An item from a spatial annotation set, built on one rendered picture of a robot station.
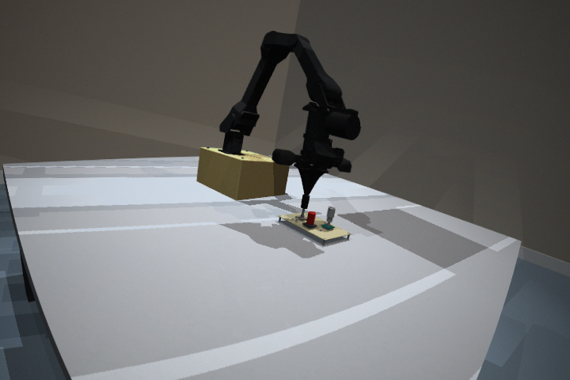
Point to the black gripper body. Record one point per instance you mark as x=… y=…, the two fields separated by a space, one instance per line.
x=287 y=157

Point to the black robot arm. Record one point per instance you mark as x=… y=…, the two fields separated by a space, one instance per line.
x=339 y=121

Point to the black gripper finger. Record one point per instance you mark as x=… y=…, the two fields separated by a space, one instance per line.
x=305 y=176
x=314 y=176

